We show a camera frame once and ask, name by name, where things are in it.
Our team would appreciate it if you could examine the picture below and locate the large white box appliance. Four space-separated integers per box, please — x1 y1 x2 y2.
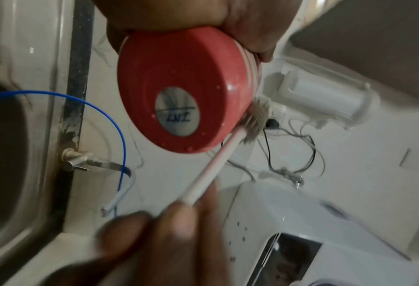
216 178 419 286

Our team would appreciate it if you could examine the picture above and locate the metal wall clip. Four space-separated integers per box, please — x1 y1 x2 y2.
280 167 306 188

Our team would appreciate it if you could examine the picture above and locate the person's right hand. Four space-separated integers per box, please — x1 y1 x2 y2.
43 180 232 286

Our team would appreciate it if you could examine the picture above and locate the person's left hand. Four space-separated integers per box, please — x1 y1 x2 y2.
93 0 302 64

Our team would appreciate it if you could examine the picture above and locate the white socket with switch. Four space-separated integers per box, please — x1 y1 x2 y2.
266 101 288 135

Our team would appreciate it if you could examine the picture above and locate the stainless steel sink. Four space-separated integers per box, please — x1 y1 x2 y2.
0 0 76 252

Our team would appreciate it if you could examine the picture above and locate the thin blue tube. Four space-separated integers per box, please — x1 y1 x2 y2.
0 90 130 219

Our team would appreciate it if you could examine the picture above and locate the dark brown wall cabinet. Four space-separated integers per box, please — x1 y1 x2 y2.
288 0 419 106

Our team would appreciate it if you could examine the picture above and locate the pink steel tumbler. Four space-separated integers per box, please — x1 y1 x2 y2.
116 25 263 154

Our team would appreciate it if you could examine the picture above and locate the white bottle brush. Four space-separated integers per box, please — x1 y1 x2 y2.
179 97 270 206

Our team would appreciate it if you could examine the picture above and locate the metal faucet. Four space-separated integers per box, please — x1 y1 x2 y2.
61 148 136 218

